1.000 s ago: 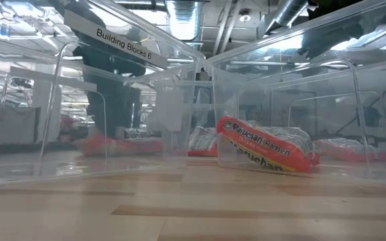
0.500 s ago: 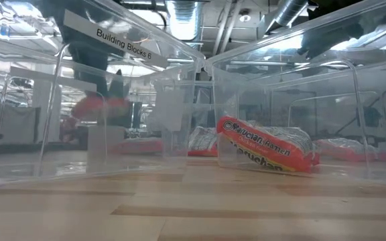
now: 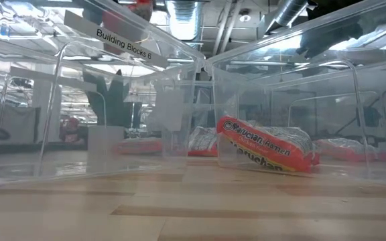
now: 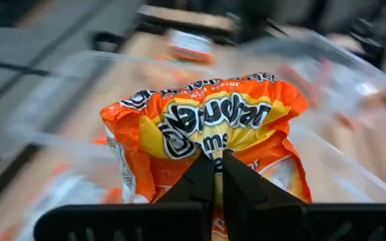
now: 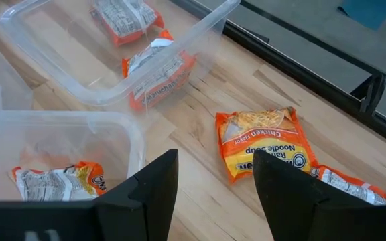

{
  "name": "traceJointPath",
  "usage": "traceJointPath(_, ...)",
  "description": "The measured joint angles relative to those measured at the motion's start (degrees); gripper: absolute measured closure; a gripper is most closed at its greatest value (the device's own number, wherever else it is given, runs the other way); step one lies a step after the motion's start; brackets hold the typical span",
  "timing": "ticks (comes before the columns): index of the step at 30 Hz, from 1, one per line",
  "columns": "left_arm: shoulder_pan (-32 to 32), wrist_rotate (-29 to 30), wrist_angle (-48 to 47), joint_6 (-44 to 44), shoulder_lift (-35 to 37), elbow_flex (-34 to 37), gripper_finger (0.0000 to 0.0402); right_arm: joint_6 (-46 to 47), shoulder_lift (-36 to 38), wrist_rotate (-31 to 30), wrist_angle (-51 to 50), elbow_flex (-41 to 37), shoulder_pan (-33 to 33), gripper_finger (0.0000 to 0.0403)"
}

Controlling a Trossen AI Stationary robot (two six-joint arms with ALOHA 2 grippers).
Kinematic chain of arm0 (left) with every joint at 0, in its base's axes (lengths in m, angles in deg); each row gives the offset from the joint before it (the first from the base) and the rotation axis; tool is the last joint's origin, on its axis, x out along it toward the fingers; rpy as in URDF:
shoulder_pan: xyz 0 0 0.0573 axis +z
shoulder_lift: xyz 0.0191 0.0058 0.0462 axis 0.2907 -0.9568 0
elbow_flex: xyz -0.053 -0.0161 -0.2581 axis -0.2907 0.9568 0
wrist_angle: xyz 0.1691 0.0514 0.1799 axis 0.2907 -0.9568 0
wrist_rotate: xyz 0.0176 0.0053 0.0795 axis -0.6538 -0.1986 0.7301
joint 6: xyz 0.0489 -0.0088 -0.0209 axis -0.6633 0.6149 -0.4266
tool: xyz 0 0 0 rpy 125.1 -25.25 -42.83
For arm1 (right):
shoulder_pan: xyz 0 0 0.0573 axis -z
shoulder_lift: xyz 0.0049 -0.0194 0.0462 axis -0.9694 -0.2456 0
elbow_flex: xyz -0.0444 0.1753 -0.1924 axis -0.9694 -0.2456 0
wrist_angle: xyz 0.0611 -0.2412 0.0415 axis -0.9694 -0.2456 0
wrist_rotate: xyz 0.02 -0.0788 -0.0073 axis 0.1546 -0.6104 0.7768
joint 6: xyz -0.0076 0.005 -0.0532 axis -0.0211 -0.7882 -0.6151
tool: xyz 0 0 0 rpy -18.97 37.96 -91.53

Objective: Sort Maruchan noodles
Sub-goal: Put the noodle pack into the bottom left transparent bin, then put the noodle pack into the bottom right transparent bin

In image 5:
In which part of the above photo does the blue floor mat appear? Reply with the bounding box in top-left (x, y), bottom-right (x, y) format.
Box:
top-left (336, 0), bottom-right (386, 31)

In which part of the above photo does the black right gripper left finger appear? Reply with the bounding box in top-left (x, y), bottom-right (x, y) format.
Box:
top-left (0, 149), bottom-right (180, 241)

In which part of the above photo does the black aluminium table frame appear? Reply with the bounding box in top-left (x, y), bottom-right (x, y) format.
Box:
top-left (169, 0), bottom-right (386, 151)

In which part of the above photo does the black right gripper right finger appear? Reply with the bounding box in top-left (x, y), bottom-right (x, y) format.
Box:
top-left (252, 149), bottom-right (386, 241)

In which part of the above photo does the orange Maruchan ramen pack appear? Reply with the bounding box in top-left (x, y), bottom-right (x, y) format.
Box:
top-left (309, 163), bottom-right (386, 206)
top-left (90, 0), bottom-right (166, 47)
top-left (121, 29), bottom-right (197, 113)
top-left (214, 106), bottom-right (318, 184)
top-left (11, 160), bottom-right (107, 202)

